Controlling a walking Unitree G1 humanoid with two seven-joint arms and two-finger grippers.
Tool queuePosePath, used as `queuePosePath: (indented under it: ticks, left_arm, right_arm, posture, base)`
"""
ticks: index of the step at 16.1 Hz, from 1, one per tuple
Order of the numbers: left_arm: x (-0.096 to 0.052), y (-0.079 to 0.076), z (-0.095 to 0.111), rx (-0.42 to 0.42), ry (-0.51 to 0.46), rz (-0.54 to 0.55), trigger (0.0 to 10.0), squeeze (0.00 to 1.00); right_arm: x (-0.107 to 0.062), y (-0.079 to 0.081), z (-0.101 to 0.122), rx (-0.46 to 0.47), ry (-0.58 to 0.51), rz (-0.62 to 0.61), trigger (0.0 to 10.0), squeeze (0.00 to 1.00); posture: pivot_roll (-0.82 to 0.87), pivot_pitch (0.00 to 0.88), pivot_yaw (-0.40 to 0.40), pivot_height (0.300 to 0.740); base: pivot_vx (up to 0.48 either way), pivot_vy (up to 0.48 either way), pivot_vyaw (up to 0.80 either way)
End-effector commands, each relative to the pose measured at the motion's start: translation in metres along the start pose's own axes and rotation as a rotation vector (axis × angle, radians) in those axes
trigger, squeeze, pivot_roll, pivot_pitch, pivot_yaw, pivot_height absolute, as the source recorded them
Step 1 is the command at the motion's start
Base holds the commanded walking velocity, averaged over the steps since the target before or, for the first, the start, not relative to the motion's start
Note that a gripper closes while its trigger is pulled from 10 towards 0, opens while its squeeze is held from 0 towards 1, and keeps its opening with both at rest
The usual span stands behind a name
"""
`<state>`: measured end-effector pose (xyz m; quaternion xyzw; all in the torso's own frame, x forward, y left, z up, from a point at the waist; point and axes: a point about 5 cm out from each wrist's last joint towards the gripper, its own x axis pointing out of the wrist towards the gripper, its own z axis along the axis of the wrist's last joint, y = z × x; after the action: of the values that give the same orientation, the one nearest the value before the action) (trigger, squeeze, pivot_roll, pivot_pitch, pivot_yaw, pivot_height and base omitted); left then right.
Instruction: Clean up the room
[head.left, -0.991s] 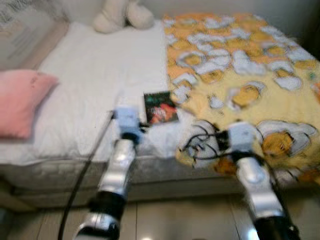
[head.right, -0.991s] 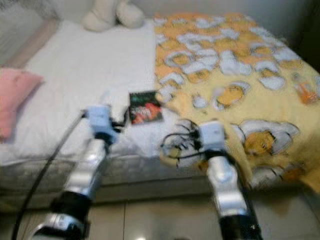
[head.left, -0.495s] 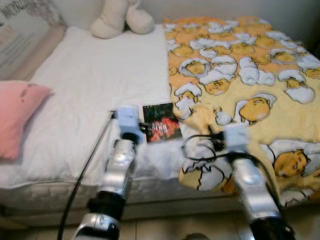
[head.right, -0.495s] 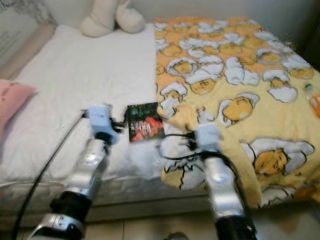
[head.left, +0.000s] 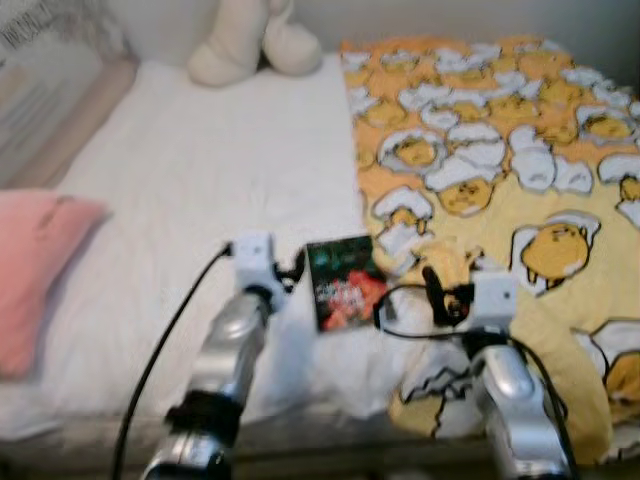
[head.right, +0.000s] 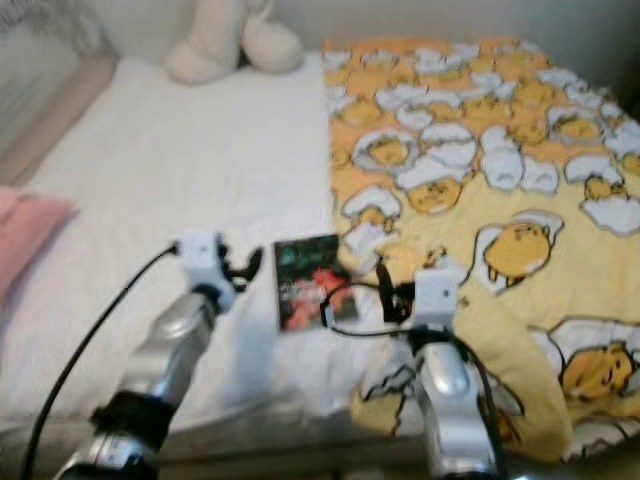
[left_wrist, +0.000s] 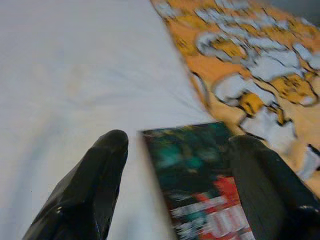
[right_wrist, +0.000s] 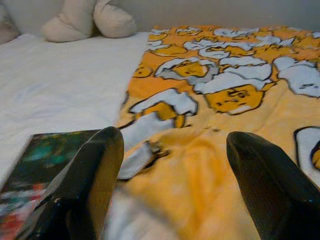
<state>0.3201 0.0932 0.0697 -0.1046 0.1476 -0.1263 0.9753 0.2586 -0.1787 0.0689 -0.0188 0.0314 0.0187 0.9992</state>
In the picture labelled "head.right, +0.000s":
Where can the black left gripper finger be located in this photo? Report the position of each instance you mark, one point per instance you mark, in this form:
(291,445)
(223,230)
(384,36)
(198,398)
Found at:
(255,262)

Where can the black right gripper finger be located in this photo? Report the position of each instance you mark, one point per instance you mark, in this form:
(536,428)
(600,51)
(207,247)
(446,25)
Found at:
(384,285)

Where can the dark cover book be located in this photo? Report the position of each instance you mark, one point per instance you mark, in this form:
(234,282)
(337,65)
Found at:
(305,290)

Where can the yellow egg cartoon blanket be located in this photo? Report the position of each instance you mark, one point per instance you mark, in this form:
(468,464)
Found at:
(540,300)

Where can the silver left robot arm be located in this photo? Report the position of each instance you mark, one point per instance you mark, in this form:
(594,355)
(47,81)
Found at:
(170,345)

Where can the white quilted bed sheet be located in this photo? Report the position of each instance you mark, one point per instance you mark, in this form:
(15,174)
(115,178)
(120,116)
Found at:
(190,160)

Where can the cream plush toy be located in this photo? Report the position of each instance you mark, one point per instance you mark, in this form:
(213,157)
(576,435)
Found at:
(200,55)

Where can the pink pillow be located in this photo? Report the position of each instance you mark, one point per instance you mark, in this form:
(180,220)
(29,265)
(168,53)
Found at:
(25,235)

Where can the grey patterned fabric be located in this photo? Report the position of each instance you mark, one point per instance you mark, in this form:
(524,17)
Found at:
(25,12)

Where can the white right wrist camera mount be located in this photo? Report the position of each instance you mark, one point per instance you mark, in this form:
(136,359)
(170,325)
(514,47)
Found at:
(435,298)

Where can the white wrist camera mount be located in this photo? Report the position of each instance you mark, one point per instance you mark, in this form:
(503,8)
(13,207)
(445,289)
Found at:
(435,298)
(202,258)

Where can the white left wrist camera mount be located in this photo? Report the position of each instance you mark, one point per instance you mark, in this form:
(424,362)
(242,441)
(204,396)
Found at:
(202,258)

